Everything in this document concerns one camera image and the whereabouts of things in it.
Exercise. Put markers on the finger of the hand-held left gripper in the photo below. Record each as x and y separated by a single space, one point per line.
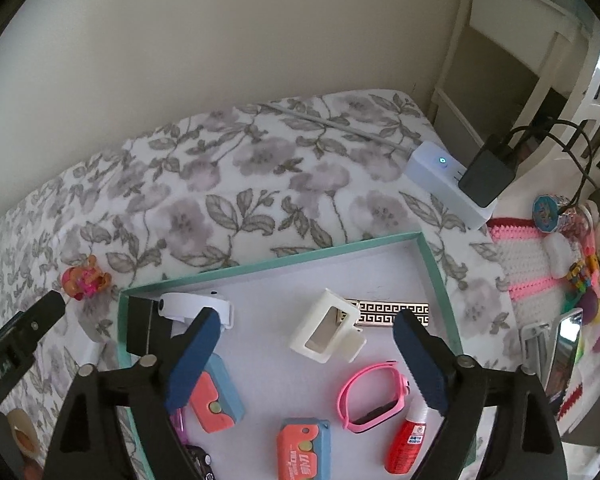
40 317

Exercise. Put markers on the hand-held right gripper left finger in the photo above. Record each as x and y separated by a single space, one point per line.
191 357

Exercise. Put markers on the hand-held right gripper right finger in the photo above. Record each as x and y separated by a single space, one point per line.
426 362

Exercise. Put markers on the plain coral blue case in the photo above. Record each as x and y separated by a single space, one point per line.
215 402

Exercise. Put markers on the pink doll toy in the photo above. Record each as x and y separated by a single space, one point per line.
82 277

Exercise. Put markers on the gold patterned harmonica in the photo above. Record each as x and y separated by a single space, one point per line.
395 312

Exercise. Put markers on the black charger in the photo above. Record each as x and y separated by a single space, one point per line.
140 325

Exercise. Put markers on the magenta plastic stick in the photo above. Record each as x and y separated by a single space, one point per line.
180 422

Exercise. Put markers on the red correction fluid tube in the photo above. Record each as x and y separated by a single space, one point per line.
405 442

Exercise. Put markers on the black car key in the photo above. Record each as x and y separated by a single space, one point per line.
200 462

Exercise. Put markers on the teal white tray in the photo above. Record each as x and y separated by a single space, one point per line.
280 285

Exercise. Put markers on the white claw hair clip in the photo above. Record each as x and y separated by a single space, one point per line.
310 330

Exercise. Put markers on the printed coral blue case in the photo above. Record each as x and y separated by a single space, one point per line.
302 447

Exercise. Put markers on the beige tape roll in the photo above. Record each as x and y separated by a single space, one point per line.
15 417

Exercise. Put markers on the orange plastic toy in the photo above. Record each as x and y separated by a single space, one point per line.
26 444

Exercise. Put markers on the small rectangular mirror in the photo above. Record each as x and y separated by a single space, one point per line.
565 355

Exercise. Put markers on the pink white crochet cloth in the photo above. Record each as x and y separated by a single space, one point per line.
527 260

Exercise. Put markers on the purple yellow toy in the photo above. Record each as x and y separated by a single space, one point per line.
592 307

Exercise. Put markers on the grey floral blanket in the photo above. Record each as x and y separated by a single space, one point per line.
230 185

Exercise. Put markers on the colourful bead toy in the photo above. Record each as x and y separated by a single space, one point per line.
582 272

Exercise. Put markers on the white power strip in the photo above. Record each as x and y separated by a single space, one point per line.
437 180

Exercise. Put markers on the decorated tape roll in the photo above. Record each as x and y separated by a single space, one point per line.
550 210

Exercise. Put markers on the black power adapter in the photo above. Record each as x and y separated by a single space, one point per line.
487 175

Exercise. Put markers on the white wooden furniture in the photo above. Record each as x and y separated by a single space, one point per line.
480 45

